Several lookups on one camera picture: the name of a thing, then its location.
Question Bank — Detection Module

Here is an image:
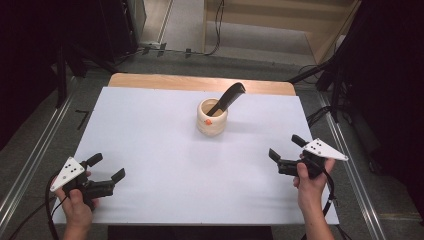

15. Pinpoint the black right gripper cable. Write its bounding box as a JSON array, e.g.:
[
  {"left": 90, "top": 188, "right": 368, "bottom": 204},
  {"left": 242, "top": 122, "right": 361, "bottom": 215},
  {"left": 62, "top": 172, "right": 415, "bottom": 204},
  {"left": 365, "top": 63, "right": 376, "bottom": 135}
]
[{"left": 301, "top": 168, "right": 338, "bottom": 240}]

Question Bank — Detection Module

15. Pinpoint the wooden table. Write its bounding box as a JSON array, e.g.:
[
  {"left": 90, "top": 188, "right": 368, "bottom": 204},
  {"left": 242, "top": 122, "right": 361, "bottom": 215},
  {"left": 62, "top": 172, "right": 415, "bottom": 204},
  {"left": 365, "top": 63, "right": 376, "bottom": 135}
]
[{"left": 107, "top": 72, "right": 297, "bottom": 97}]

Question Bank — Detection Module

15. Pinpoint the black hanging cable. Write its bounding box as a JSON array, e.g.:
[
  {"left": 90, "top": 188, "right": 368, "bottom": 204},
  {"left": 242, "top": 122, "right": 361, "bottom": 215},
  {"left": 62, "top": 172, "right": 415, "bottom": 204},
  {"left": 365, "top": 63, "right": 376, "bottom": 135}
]
[{"left": 203, "top": 0, "right": 226, "bottom": 57}]

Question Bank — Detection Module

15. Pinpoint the aluminium floor rail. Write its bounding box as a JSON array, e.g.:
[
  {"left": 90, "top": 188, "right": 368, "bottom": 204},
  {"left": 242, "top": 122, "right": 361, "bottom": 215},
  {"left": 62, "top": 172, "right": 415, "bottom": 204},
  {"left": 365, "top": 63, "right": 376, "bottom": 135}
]
[
  {"left": 316, "top": 91, "right": 388, "bottom": 240},
  {"left": 0, "top": 77, "right": 80, "bottom": 231}
]

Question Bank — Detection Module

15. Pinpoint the cream ceramic cup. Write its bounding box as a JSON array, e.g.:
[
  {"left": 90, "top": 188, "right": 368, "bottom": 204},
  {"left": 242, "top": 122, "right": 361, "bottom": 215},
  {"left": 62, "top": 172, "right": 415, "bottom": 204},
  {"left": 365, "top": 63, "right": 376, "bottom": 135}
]
[{"left": 196, "top": 97, "right": 229, "bottom": 137}]

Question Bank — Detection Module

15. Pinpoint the white board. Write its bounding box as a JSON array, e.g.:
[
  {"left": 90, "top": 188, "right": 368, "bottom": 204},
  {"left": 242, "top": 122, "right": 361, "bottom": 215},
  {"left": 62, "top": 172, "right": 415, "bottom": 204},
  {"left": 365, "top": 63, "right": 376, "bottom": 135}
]
[{"left": 52, "top": 86, "right": 340, "bottom": 226}]

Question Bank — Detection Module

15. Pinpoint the light wooden shelf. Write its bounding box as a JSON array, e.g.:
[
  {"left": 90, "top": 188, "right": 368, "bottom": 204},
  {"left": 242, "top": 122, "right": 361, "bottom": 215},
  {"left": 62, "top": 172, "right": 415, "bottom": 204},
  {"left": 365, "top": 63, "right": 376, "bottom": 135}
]
[{"left": 202, "top": 0, "right": 363, "bottom": 65}]

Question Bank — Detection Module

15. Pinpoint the dark cabinet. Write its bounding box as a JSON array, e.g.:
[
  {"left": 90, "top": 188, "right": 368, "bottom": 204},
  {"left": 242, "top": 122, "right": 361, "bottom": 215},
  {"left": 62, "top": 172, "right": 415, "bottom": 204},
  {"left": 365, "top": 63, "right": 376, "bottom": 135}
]
[{"left": 98, "top": 0, "right": 148, "bottom": 64}]

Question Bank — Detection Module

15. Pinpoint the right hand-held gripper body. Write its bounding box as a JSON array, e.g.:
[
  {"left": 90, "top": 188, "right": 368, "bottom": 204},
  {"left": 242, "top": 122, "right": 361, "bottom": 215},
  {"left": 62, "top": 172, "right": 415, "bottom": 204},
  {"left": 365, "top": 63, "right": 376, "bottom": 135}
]
[{"left": 277, "top": 137, "right": 350, "bottom": 180}]

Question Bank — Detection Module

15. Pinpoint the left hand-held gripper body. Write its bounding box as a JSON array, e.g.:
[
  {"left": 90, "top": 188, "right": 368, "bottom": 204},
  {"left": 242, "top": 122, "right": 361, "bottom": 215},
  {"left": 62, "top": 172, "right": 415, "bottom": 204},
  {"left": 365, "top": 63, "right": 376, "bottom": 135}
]
[{"left": 49, "top": 156, "right": 116, "bottom": 212}]

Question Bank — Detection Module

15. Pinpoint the black floor cable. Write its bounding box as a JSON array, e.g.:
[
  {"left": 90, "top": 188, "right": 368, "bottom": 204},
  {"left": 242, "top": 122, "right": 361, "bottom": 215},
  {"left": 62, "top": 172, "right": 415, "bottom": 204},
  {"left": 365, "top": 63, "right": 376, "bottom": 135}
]
[{"left": 305, "top": 105, "right": 332, "bottom": 128}]

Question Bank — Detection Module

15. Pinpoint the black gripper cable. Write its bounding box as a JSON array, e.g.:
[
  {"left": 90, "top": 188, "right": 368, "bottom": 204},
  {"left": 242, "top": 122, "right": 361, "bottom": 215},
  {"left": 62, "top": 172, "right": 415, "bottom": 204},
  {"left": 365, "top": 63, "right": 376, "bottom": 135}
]
[
  {"left": 301, "top": 168, "right": 338, "bottom": 240},
  {"left": 7, "top": 173, "right": 72, "bottom": 240}
]

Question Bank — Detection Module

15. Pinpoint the black metal stand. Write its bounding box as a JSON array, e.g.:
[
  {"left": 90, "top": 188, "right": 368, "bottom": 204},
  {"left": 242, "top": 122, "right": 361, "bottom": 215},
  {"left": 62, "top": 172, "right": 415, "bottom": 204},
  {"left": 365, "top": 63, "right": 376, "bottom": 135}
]
[
  {"left": 53, "top": 41, "right": 118, "bottom": 109},
  {"left": 287, "top": 54, "right": 351, "bottom": 124}
]

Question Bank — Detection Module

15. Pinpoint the person's right hand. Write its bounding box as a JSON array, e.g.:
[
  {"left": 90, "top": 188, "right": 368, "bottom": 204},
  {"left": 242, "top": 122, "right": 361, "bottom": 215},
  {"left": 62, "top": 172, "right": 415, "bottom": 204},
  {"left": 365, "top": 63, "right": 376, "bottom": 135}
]
[{"left": 292, "top": 157, "right": 336, "bottom": 214}]

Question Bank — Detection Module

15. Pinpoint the person's left hand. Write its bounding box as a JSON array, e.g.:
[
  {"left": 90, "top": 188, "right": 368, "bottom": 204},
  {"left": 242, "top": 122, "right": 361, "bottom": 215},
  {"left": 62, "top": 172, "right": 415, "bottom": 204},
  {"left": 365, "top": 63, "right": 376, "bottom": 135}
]
[{"left": 52, "top": 170, "right": 100, "bottom": 232}]

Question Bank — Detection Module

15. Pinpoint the black comb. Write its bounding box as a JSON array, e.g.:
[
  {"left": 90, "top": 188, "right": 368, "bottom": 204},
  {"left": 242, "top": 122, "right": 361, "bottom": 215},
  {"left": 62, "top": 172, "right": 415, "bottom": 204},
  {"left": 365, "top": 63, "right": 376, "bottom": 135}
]
[{"left": 206, "top": 81, "right": 247, "bottom": 117}]

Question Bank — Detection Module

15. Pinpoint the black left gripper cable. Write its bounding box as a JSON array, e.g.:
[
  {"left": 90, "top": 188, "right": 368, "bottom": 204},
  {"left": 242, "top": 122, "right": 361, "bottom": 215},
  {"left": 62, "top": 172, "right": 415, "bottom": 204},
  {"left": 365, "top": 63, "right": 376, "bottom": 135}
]
[{"left": 7, "top": 173, "right": 72, "bottom": 240}]

